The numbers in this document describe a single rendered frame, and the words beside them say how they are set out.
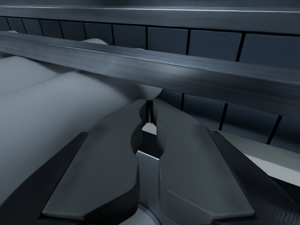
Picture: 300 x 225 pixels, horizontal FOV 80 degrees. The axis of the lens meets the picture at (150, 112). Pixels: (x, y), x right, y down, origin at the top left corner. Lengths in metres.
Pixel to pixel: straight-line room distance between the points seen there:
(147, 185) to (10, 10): 0.31
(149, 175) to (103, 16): 0.20
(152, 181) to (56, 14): 0.24
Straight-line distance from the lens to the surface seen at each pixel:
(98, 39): 0.20
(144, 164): 0.26
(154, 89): 0.15
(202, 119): 0.18
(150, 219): 0.35
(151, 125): 0.16
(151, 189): 0.30
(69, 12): 0.24
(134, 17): 0.18
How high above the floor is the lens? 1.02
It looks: 47 degrees down
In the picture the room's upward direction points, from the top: 133 degrees counter-clockwise
